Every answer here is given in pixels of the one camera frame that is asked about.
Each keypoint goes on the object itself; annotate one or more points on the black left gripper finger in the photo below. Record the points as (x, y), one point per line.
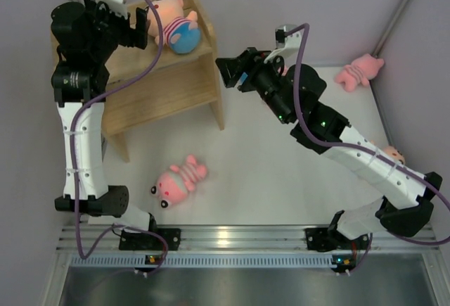
(134, 38)
(142, 22)

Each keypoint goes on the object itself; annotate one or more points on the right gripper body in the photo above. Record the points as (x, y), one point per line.
(264, 75)

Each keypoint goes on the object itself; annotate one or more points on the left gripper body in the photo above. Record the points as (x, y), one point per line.
(111, 29)

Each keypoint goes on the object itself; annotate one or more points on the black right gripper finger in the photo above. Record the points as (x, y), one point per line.
(238, 61)
(233, 76)

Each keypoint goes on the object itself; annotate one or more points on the boy plush doll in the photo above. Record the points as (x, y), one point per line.
(393, 153)
(179, 32)

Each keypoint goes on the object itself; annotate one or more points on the pink frog plush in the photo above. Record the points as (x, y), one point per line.
(282, 71)
(359, 72)
(175, 184)

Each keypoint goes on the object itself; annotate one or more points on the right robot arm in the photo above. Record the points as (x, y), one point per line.
(405, 205)

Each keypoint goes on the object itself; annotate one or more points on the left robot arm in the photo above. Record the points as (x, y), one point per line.
(87, 34)

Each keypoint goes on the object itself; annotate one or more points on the wooden two-tier shelf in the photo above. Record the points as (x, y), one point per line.
(148, 85)

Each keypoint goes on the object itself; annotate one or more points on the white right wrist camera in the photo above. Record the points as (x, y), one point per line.
(288, 40)

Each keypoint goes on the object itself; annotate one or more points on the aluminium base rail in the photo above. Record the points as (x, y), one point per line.
(221, 247)

